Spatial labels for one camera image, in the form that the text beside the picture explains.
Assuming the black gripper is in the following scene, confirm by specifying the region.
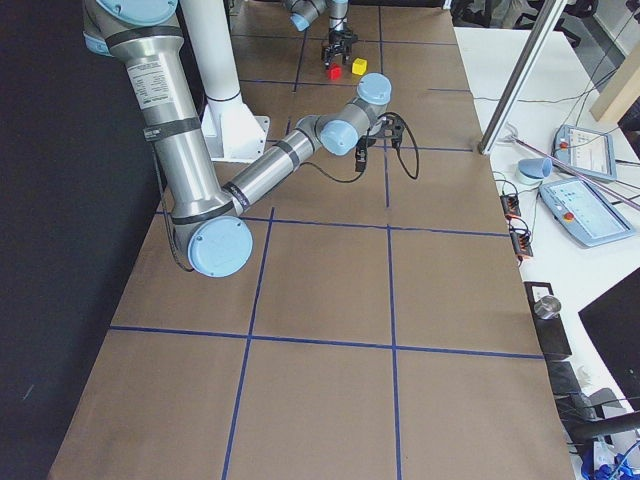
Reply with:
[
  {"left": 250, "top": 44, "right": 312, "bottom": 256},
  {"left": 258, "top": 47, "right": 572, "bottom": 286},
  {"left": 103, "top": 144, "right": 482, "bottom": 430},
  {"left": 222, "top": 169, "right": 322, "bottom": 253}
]
[
  {"left": 354, "top": 135, "right": 376, "bottom": 172},
  {"left": 321, "top": 29, "right": 355, "bottom": 69}
]

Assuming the red wooden cube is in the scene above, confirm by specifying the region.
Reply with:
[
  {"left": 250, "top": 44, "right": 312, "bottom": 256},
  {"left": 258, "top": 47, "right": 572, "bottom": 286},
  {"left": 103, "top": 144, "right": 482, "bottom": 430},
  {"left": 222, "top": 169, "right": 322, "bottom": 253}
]
[{"left": 326, "top": 64, "right": 342, "bottom": 81}]

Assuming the yellow wooden cube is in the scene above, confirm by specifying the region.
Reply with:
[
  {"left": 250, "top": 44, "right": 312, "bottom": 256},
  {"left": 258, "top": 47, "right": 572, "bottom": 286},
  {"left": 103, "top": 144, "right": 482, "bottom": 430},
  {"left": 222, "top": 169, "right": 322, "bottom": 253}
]
[{"left": 351, "top": 57, "right": 368, "bottom": 76}]

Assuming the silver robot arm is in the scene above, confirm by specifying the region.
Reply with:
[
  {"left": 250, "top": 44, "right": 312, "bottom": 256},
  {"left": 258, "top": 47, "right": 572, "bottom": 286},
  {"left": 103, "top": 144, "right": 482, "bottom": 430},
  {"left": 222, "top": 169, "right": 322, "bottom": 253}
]
[
  {"left": 83, "top": 1, "right": 392, "bottom": 277},
  {"left": 282, "top": 0, "right": 358, "bottom": 70}
]

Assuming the upper orange black connector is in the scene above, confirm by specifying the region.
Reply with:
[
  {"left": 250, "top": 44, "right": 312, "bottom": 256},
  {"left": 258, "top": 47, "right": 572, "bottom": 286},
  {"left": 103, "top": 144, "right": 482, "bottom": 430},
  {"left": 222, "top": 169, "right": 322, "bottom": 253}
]
[{"left": 499, "top": 194, "right": 521, "bottom": 219}]

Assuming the orange black connector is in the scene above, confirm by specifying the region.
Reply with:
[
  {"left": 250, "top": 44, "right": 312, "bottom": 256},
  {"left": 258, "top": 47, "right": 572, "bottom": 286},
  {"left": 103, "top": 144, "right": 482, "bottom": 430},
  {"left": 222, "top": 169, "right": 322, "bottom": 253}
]
[
  {"left": 509, "top": 226, "right": 533, "bottom": 260},
  {"left": 499, "top": 194, "right": 521, "bottom": 219}
]

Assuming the lower orange black connector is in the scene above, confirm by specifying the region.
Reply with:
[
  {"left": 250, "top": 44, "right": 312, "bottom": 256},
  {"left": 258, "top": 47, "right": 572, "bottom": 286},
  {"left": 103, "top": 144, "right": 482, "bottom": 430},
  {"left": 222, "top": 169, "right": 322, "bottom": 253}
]
[{"left": 509, "top": 226, "right": 533, "bottom": 260}]

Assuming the near teach pendant tablet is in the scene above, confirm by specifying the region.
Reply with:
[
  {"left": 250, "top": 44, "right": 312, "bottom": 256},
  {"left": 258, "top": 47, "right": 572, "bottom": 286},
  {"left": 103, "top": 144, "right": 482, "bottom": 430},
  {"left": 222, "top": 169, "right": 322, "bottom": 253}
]
[{"left": 539, "top": 179, "right": 636, "bottom": 247}]

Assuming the teach pendant tablet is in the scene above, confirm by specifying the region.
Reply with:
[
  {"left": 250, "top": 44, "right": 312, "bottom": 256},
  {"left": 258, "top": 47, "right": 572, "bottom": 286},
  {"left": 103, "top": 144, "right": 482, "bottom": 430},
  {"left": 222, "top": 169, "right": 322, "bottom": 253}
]
[
  {"left": 539, "top": 179, "right": 636, "bottom": 247},
  {"left": 553, "top": 124, "right": 617, "bottom": 181}
]

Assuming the far teach pendant tablet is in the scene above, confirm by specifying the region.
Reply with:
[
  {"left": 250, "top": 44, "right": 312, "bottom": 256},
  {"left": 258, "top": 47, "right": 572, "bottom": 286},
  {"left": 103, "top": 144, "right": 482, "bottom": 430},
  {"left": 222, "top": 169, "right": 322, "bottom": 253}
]
[{"left": 553, "top": 124, "right": 617, "bottom": 181}]

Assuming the small metal cup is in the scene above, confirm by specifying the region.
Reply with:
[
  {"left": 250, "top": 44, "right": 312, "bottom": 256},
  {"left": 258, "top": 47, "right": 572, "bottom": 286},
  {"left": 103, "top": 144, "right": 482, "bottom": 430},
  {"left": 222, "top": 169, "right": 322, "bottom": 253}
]
[{"left": 533, "top": 295, "right": 562, "bottom": 320}]

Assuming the black box under cup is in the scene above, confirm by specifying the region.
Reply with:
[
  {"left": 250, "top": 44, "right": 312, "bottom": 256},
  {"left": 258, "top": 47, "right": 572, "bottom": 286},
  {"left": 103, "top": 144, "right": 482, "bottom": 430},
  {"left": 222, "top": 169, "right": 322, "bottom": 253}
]
[{"left": 524, "top": 281, "right": 572, "bottom": 361}]

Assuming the wooden board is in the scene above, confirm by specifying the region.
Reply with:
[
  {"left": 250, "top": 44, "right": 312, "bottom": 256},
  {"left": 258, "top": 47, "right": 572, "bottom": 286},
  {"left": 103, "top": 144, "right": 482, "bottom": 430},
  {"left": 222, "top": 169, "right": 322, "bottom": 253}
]
[{"left": 590, "top": 45, "right": 640, "bottom": 123}]

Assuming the black monitor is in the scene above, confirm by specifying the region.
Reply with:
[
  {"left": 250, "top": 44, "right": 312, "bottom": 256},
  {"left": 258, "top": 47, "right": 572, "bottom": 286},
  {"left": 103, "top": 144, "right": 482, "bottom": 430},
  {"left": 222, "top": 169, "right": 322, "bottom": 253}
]
[{"left": 579, "top": 269, "right": 640, "bottom": 410}]

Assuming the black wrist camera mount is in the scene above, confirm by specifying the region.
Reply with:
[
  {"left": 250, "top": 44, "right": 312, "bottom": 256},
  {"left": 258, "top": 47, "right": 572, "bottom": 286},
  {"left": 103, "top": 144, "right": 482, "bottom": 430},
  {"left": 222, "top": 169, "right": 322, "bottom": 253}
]
[{"left": 375, "top": 112, "right": 405, "bottom": 149}]

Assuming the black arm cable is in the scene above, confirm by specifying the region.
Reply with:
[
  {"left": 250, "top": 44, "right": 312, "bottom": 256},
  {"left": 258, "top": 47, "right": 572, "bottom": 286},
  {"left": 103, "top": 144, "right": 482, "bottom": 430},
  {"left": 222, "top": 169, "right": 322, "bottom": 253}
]
[{"left": 299, "top": 112, "right": 421, "bottom": 184}]

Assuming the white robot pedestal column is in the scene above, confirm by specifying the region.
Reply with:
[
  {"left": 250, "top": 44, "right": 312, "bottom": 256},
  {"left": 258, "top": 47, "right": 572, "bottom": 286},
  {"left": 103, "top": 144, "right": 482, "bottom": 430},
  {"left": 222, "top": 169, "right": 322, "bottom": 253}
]
[{"left": 180, "top": 0, "right": 269, "bottom": 163}]

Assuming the aluminium frame post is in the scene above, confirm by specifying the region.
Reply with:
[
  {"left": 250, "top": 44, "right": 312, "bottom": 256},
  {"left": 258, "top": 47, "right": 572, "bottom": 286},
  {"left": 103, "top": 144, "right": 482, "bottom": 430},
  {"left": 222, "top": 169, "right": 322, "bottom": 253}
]
[{"left": 478, "top": 0, "right": 567, "bottom": 155}]

